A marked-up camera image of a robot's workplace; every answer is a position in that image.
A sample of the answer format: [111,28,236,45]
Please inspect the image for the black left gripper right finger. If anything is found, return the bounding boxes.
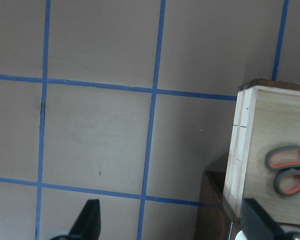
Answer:
[240,198,300,240]

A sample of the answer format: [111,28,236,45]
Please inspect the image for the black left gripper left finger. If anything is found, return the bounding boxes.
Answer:
[51,199,101,240]

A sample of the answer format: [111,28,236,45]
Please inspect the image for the wooden drawer with white handle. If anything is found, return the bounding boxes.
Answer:
[223,78,300,225]

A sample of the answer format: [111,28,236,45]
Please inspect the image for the orange handled scissors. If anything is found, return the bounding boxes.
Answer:
[264,145,300,197]

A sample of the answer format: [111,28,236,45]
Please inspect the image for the dark wooden drawer cabinet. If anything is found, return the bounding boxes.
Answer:
[194,170,241,240]

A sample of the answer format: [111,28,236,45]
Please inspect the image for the brown paper table mat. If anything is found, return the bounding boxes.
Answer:
[0,0,300,240]

